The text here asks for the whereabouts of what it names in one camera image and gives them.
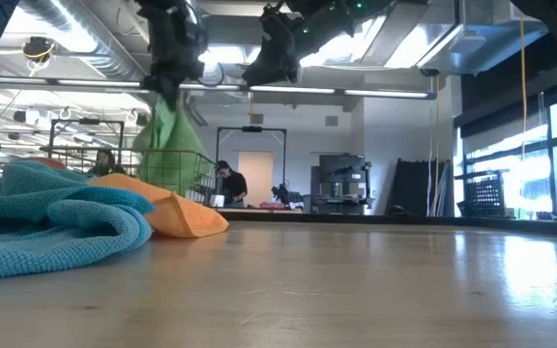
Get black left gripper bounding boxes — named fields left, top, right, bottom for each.
left=137, top=0, right=210, bottom=110

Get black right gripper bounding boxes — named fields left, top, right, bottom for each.
left=242, top=2, right=316, bottom=87

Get green microfiber towel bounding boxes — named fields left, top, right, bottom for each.
left=132, top=95, right=208, bottom=194

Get orange microfiber towel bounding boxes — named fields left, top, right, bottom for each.
left=16, top=156, right=230, bottom=240

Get light blue microfiber towel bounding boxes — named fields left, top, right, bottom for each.
left=0, top=197, right=154, bottom=282

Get person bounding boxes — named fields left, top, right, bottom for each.
left=87, top=148, right=129, bottom=178
left=214, top=159, right=249, bottom=209

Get black equipment rack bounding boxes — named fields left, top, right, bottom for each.
left=309, top=153, right=375, bottom=216

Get black leaning panel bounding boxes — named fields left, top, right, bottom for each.
left=385, top=158, right=452, bottom=218

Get black plastic crate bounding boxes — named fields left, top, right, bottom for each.
left=454, top=168, right=511, bottom=218

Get brass wire basket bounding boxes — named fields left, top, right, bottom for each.
left=40, top=146, right=220, bottom=207

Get black gantry frame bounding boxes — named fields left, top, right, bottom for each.
left=47, top=118, right=127, bottom=160
left=214, top=125, right=288, bottom=194

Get silver round air duct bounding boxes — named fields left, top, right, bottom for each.
left=16, top=0, right=147, bottom=82

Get black ceiling cable reel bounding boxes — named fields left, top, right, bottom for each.
left=20, top=36, right=58, bottom=77

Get silver ceiling duct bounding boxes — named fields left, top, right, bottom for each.
left=360, top=0, right=548, bottom=76

